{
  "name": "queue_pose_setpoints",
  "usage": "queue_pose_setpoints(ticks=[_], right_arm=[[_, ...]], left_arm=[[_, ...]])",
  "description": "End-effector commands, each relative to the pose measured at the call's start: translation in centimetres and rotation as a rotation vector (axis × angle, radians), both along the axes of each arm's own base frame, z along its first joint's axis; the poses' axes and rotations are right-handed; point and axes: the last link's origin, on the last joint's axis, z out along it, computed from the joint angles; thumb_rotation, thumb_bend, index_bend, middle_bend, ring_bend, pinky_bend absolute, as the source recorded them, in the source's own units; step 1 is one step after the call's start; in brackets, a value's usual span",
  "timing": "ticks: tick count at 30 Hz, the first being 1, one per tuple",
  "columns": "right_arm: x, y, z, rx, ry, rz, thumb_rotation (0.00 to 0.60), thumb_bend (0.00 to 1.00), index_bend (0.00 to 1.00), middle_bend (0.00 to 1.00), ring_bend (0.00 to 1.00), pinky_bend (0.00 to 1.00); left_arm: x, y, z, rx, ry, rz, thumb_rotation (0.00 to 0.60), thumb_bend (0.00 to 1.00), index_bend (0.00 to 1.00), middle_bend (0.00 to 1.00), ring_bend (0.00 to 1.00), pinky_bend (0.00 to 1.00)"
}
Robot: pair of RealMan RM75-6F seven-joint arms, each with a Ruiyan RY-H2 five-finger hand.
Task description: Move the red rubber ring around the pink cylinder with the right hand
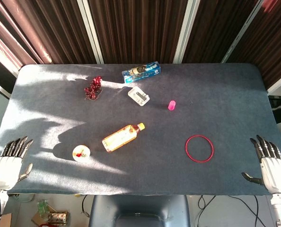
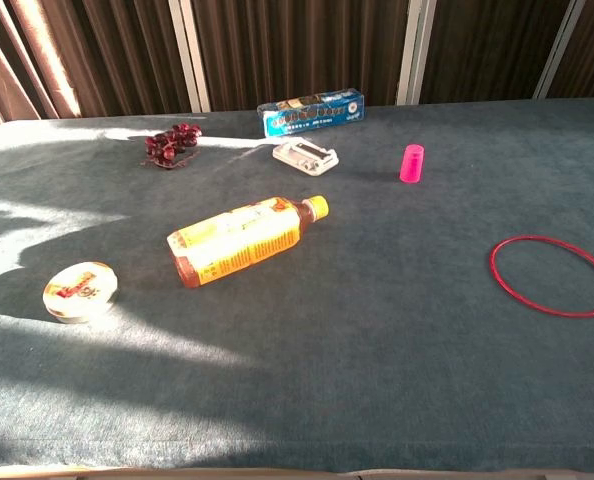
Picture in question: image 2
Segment red thin ring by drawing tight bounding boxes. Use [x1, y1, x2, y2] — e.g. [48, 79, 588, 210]
[489, 234, 594, 318]

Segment yellow label tea bottle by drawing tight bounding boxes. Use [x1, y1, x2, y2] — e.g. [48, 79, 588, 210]
[166, 194, 331, 289]

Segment white rectangular plastic device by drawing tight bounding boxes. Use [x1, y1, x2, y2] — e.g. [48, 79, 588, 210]
[271, 139, 340, 177]

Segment blue rectangular box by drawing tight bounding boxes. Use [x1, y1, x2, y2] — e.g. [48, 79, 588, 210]
[256, 87, 367, 139]

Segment pink plastic cup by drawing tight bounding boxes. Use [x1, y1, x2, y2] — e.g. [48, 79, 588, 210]
[398, 143, 425, 184]

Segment blue table cloth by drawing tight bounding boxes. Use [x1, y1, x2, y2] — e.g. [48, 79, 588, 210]
[0, 98, 594, 474]

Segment dark red grape bunch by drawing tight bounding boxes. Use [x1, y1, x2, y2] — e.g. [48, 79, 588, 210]
[139, 122, 204, 170]

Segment brown curtain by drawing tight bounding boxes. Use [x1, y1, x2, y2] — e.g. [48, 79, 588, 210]
[0, 0, 594, 126]

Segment round yellow red tin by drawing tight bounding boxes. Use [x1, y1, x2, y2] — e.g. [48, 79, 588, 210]
[41, 260, 119, 325]

